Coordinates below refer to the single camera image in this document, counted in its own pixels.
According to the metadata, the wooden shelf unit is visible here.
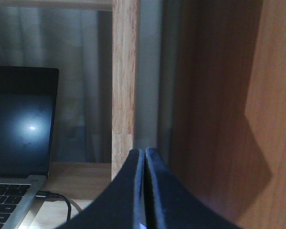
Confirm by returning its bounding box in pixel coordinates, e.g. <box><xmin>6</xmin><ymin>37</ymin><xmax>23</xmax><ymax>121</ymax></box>
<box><xmin>0</xmin><ymin>0</ymin><xmax>286</xmax><ymax>229</ymax></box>

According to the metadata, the silver laptop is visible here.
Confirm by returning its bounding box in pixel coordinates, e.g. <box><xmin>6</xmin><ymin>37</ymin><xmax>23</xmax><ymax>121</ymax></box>
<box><xmin>0</xmin><ymin>66</ymin><xmax>59</xmax><ymax>229</ymax></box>

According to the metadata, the black laptop right cable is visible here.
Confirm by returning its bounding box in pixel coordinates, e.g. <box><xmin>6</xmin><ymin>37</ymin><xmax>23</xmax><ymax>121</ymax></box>
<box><xmin>35</xmin><ymin>190</ymin><xmax>72</xmax><ymax>221</ymax></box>

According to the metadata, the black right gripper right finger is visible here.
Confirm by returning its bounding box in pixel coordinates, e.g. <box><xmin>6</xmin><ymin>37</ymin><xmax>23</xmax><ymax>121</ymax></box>
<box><xmin>144</xmin><ymin>148</ymin><xmax>238</xmax><ymax>229</ymax></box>

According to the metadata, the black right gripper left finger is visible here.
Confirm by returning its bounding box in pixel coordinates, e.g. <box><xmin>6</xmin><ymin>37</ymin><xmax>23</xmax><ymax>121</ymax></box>
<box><xmin>58</xmin><ymin>149</ymin><xmax>143</xmax><ymax>229</ymax></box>

